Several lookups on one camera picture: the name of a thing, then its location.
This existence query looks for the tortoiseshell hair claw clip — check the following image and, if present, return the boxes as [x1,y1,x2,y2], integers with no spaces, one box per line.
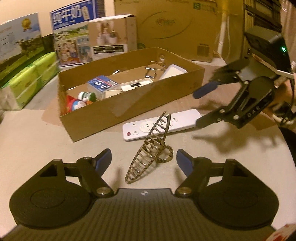
[125,111,174,185]

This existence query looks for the white plug adapter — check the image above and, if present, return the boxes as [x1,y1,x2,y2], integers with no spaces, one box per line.
[104,89,123,99]

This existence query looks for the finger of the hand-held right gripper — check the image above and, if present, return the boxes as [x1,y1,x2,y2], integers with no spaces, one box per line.
[193,58,250,99]
[196,108,232,129]

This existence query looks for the white pole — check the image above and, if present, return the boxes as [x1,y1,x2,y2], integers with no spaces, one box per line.
[218,13,230,55]

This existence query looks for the small white box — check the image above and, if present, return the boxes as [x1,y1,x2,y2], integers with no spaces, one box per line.
[159,64,187,80]

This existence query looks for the dark metal rack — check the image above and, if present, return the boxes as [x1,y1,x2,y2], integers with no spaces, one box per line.
[243,0,282,29]

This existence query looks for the green milk carton box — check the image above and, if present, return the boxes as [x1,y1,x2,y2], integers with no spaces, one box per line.
[0,12,43,73]

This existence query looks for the person's right hand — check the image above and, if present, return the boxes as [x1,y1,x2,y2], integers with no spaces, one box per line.
[274,79,296,116]

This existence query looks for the blue milk carton box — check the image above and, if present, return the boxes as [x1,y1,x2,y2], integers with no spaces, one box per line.
[49,0,105,67]

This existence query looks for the shallow cardboard box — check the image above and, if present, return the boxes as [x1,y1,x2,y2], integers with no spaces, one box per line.
[58,47,206,142]

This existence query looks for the small beige product box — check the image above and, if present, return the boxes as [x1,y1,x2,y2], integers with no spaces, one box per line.
[88,14,138,62]

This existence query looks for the large cardboard box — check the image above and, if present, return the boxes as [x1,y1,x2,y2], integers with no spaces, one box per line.
[113,0,230,63]

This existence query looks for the green and white small bottle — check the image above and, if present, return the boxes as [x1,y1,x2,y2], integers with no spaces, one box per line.
[78,91,97,104]

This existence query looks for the green tissue pack bundle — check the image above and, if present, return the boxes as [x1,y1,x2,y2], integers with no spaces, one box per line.
[0,51,60,111]

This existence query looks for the blue and white card box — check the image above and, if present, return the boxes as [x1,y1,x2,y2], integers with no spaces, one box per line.
[86,74,121,96]

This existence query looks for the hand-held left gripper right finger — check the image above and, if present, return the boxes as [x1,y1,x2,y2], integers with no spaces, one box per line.
[174,149,253,198]

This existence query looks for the red and blue cat toy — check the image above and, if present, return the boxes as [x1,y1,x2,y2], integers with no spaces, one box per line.
[66,95,89,114]

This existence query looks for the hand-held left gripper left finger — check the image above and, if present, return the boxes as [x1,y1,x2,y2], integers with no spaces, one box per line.
[39,148,114,198]

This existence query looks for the white remote control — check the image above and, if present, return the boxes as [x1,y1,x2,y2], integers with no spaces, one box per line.
[122,109,202,142]

